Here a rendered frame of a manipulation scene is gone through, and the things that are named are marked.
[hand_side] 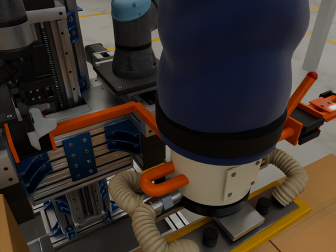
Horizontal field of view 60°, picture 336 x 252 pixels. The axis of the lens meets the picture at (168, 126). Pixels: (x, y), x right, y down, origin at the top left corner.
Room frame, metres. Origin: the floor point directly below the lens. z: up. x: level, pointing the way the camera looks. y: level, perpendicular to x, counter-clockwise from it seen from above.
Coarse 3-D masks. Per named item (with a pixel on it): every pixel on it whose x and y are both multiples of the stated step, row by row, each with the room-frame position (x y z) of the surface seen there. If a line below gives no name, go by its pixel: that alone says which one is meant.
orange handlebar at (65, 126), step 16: (96, 112) 0.59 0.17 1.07; (112, 112) 0.60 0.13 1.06; (128, 112) 0.62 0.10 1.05; (144, 112) 0.59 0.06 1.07; (64, 128) 0.54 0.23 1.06; (288, 128) 0.53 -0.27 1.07; (144, 176) 0.38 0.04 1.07; (160, 176) 0.39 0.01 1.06; (176, 176) 0.38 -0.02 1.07; (160, 192) 0.35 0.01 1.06
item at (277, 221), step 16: (256, 192) 0.45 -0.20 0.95; (256, 208) 0.39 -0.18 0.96; (272, 208) 0.40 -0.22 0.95; (288, 208) 0.40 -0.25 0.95; (304, 208) 0.40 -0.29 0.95; (208, 224) 0.36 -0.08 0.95; (272, 224) 0.36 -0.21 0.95; (288, 224) 0.37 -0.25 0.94; (208, 240) 0.31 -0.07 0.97; (224, 240) 0.32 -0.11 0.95; (240, 240) 0.32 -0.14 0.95; (256, 240) 0.33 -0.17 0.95
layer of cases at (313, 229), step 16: (320, 160) 1.00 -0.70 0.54; (320, 176) 0.90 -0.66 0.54; (304, 192) 0.81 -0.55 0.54; (320, 192) 0.81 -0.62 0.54; (320, 208) 0.73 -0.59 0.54; (192, 224) 0.65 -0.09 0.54; (304, 224) 0.65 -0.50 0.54; (320, 224) 0.65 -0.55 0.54; (272, 240) 0.59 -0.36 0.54; (288, 240) 0.59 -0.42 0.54; (304, 240) 0.59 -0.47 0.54; (320, 240) 0.59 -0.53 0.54
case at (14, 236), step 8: (0, 200) 0.42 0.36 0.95; (0, 208) 0.40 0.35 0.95; (8, 208) 0.43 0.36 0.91; (0, 216) 0.38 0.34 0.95; (8, 216) 0.39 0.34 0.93; (0, 224) 0.36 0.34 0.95; (8, 224) 0.36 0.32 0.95; (16, 224) 0.43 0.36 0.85; (0, 232) 0.34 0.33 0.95; (8, 232) 0.34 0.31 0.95; (16, 232) 0.39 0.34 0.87; (0, 240) 0.33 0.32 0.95; (8, 240) 0.33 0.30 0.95; (16, 240) 0.36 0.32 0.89; (24, 240) 0.43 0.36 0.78; (0, 248) 0.31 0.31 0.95; (8, 248) 0.31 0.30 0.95; (16, 248) 0.33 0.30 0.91; (24, 248) 0.39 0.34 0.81
